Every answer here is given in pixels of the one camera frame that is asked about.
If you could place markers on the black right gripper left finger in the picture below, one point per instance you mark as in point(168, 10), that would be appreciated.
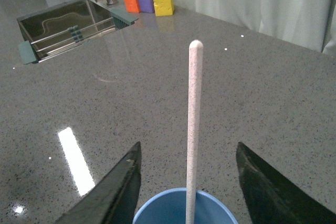
point(115, 197)

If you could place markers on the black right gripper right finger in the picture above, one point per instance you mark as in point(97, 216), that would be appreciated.
point(272, 198)

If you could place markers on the pink speckled chopstick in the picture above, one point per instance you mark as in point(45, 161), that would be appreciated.
point(195, 56)

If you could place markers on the blue cup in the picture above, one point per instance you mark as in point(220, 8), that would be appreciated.
point(170, 206)

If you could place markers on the green sink drying rack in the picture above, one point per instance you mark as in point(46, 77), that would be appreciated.
point(50, 36)

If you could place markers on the steel kitchen sink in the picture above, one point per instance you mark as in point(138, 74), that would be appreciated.
point(73, 5)

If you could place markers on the orange foam cube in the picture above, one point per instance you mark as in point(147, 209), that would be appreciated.
point(132, 6)

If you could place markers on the yellow foam cube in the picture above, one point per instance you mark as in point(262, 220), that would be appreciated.
point(164, 7)

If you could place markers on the purple foam cube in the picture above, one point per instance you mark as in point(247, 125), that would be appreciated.
point(147, 6)

